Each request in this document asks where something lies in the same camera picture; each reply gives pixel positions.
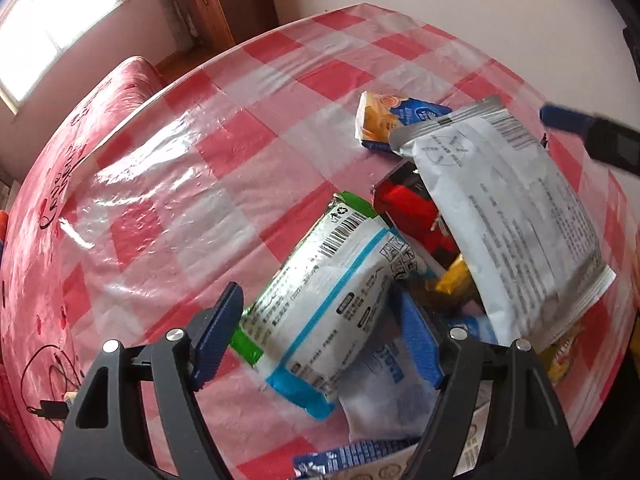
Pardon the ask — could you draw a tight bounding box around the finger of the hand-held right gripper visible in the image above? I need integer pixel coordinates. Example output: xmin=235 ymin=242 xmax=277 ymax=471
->
xmin=540 ymin=102 xmax=640 ymax=178

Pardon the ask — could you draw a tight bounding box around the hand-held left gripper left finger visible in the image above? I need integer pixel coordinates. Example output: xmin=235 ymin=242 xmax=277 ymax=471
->
xmin=50 ymin=281 xmax=246 ymax=480

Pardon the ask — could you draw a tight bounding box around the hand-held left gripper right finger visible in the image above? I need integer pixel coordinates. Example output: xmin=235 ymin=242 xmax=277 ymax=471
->
xmin=395 ymin=285 xmax=573 ymax=480

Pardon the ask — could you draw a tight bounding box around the white milk pouch blue print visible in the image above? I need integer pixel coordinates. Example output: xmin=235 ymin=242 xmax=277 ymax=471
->
xmin=337 ymin=330 xmax=441 ymax=441

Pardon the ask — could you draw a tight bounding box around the white green blue packet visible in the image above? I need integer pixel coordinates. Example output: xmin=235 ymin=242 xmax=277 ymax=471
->
xmin=230 ymin=191 xmax=426 ymax=421

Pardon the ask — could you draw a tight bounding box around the grey snack bag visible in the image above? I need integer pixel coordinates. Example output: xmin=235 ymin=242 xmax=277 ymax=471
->
xmin=389 ymin=95 xmax=617 ymax=353

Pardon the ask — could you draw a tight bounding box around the red snack bag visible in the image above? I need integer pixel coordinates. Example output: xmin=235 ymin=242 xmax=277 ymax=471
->
xmin=371 ymin=160 xmax=458 ymax=256

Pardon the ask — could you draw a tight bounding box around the blue white wrapper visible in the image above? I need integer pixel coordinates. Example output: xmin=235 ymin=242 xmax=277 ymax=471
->
xmin=447 ymin=314 xmax=498 ymax=346

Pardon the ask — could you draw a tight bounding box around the dark wrapper gold stripe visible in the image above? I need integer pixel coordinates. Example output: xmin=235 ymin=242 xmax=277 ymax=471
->
xmin=425 ymin=252 xmax=483 ymax=311

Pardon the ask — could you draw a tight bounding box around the dark blue flattened carton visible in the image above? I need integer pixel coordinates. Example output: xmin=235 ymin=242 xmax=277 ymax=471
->
xmin=292 ymin=437 xmax=426 ymax=480

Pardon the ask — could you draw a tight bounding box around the black charger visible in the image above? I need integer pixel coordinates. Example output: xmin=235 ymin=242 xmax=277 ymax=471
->
xmin=37 ymin=399 xmax=68 ymax=420

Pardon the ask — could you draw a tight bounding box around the pink bed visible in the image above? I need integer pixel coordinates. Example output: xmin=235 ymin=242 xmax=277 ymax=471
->
xmin=0 ymin=56 xmax=166 ymax=480

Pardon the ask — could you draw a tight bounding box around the red checkered tablecloth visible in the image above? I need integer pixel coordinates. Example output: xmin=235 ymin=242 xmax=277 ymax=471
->
xmin=55 ymin=2 xmax=631 ymax=480

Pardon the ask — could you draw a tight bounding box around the small orange blue packet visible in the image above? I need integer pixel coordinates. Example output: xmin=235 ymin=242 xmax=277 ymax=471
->
xmin=354 ymin=91 xmax=453 ymax=156

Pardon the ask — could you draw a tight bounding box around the brown wooden cabinet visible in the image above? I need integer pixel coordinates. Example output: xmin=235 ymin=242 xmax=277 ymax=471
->
xmin=167 ymin=0 xmax=281 ymax=53

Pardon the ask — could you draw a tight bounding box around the window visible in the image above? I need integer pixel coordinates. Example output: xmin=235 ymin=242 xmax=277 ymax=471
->
xmin=0 ymin=0 xmax=123 ymax=116

